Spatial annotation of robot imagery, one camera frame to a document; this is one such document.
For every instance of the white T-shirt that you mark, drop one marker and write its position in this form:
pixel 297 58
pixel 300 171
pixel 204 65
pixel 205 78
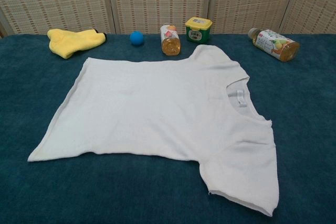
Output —
pixel 157 103

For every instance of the tea bottle with peach label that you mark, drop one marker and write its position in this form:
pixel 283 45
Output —
pixel 170 43

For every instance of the blue ball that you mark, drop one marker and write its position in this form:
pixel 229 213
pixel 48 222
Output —
pixel 137 38

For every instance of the green tub with yellow lid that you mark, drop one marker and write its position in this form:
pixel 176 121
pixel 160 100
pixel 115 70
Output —
pixel 197 33

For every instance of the yellow cloth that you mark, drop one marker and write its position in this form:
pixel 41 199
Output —
pixel 68 41

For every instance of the tea bottle with green-fruit label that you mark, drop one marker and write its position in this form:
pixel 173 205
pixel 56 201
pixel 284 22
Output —
pixel 275 44

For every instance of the blue-green table cover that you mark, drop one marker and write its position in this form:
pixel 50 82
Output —
pixel 39 182

